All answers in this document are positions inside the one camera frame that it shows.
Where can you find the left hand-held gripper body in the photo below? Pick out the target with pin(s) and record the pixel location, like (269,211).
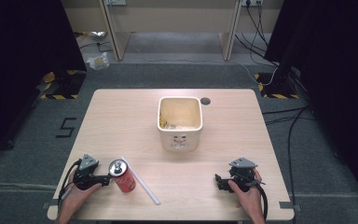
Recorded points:
(85,174)

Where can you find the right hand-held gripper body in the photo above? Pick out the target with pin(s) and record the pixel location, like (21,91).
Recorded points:
(241,174)

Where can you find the red drink can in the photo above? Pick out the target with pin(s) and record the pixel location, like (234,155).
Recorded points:
(124,182)

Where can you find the person's right hand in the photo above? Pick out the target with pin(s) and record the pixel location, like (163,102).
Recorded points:
(251,199)

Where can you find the person's left hand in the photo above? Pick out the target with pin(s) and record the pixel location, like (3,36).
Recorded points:
(74,199)

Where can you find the white straw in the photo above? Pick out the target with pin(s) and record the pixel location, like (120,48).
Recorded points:
(141,182)

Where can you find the grey tape strip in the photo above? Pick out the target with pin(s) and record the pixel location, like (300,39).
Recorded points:
(289,205)
(48,206)

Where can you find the cream square bin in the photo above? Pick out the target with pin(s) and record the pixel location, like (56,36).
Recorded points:
(180,137)

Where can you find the paper scraps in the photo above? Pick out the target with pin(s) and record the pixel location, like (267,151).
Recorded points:
(175,125)

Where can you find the dark round table grommet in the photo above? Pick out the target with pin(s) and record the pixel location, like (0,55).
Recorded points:
(205,101)

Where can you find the black stand base striped tape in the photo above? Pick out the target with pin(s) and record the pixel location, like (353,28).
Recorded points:
(63,85)
(276,87)

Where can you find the clear plastic bag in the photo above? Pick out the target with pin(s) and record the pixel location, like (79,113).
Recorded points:
(99,61)

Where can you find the black curtain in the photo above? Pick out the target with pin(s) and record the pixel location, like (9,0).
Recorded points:
(338,77)
(21,62)

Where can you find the crumpled silver foil bag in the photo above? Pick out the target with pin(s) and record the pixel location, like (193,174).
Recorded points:
(97,34)

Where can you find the light wooden desk frame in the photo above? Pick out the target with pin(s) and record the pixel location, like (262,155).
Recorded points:
(115,34)

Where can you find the white wall socket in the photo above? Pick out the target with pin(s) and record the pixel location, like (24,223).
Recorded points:
(115,2)
(252,2)

